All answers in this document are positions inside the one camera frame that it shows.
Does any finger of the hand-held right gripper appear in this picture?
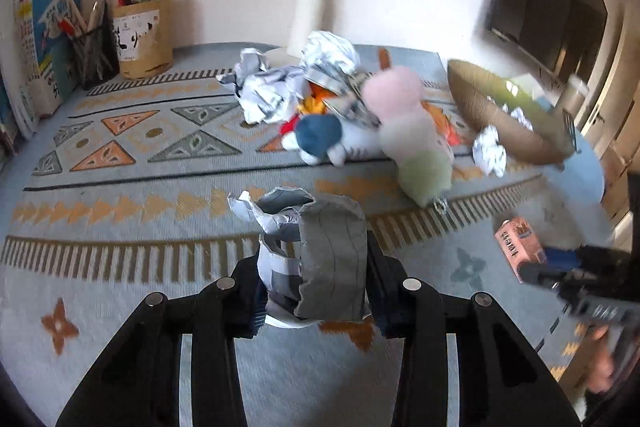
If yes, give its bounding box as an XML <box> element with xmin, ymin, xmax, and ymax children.
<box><xmin>520</xmin><ymin>263</ymin><xmax>576</xmax><ymax>293</ymax></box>
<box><xmin>544</xmin><ymin>246</ymin><xmax>601</xmax><ymax>275</ymax></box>

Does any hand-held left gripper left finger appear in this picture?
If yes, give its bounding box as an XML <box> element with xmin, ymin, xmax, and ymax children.
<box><xmin>55</xmin><ymin>257</ymin><xmax>266</xmax><ymax>427</ymax></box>

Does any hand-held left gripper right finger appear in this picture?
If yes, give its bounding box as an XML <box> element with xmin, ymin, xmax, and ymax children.
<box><xmin>365</xmin><ymin>232</ymin><xmax>583</xmax><ymax>427</ymax></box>

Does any orange box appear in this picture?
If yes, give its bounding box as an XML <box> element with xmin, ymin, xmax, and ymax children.
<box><xmin>494</xmin><ymin>217</ymin><xmax>548</xmax><ymax>285</ymax></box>

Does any grey paper ball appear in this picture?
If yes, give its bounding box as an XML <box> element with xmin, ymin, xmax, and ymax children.
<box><xmin>227</xmin><ymin>187</ymin><xmax>373</xmax><ymax>330</ymax></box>

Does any woven basket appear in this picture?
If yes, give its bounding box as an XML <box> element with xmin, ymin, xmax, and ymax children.
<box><xmin>446</xmin><ymin>59</ymin><xmax>578</xmax><ymax>165</ymax></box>

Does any orange snack packet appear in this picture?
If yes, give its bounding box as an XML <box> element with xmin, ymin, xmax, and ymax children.
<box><xmin>422</xmin><ymin>102</ymin><xmax>461</xmax><ymax>148</ymax></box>

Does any person's right hand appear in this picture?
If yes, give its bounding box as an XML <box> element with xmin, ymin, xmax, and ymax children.
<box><xmin>586</xmin><ymin>326</ymin><xmax>617</xmax><ymax>394</ymax></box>

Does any small crumpled paper ball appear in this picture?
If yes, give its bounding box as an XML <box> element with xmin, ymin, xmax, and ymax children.
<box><xmin>472</xmin><ymin>125</ymin><xmax>508</xmax><ymax>178</ymax></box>

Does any pile of silvery snack packets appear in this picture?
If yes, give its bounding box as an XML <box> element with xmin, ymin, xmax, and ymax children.
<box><xmin>505</xmin><ymin>104</ymin><xmax>538</xmax><ymax>130</ymax></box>

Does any pink white green plush toy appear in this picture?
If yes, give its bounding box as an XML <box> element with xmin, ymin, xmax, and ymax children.
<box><xmin>361</xmin><ymin>49</ymin><xmax>456</xmax><ymax>208</ymax></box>

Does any blue white plush toy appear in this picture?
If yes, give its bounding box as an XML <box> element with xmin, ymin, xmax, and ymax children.
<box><xmin>280</xmin><ymin>113</ymin><xmax>383</xmax><ymax>166</ymax></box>

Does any printed crumpled paper ball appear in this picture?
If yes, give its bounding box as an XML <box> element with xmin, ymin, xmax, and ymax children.
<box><xmin>327</xmin><ymin>74</ymin><xmax>383</xmax><ymax>128</ymax></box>

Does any white crumpled paper ball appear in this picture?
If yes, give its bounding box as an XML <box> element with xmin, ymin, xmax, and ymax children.
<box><xmin>300</xmin><ymin>31</ymin><xmax>361</xmax><ymax>92</ymax></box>
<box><xmin>217</xmin><ymin>48</ymin><xmax>306</xmax><ymax>125</ymax></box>

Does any orange yellow plush toy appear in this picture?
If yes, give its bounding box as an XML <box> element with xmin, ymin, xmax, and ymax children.
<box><xmin>297</xmin><ymin>82</ymin><xmax>346</xmax><ymax>115</ymax></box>

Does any kraft paper pen holder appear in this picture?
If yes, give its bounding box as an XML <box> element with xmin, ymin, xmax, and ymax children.
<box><xmin>111</xmin><ymin>0</ymin><xmax>175</xmax><ymax>80</ymax></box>

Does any black mesh pen holder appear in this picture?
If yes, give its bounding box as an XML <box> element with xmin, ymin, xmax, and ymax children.
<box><xmin>70</xmin><ymin>24</ymin><xmax>121</xmax><ymax>90</ymax></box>

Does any blue book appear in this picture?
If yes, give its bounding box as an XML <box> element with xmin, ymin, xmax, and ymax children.
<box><xmin>17</xmin><ymin>0</ymin><xmax>86</xmax><ymax>118</ymax></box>

